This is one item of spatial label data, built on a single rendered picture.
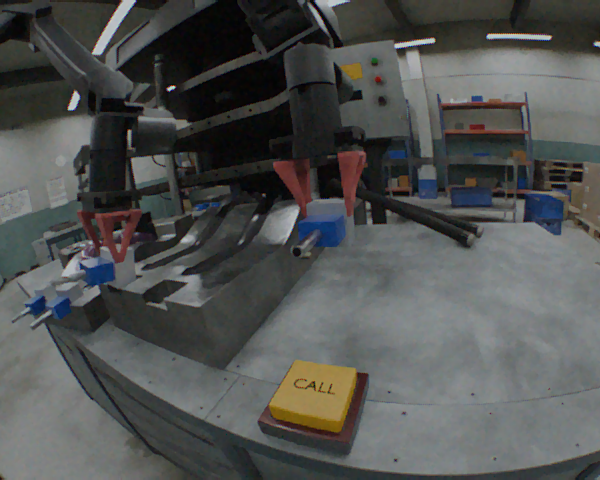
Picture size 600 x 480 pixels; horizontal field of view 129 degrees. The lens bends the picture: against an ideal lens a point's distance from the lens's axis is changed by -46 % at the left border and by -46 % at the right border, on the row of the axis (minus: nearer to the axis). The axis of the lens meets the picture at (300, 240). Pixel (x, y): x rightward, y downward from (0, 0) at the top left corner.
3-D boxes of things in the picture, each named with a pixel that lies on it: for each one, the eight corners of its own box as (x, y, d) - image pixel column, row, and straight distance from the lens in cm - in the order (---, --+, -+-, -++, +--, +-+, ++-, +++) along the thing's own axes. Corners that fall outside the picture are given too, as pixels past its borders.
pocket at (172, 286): (174, 325, 33) (164, 299, 32) (150, 318, 38) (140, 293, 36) (198, 307, 36) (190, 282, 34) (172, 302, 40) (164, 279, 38)
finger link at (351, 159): (319, 212, 36) (310, 143, 35) (372, 209, 34) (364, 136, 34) (300, 224, 30) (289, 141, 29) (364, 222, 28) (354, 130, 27)
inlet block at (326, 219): (327, 281, 23) (320, 220, 21) (276, 278, 25) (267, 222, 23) (355, 238, 35) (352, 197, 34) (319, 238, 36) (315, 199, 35)
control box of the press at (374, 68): (406, 367, 142) (393, 35, 110) (348, 362, 145) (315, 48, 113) (408, 340, 158) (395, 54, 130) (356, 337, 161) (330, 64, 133)
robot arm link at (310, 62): (272, 46, 34) (318, 31, 31) (299, 62, 39) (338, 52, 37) (280, 99, 31) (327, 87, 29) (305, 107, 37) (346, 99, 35)
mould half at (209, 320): (222, 370, 33) (186, 265, 26) (115, 326, 52) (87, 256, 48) (333, 237, 72) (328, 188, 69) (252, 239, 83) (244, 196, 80)
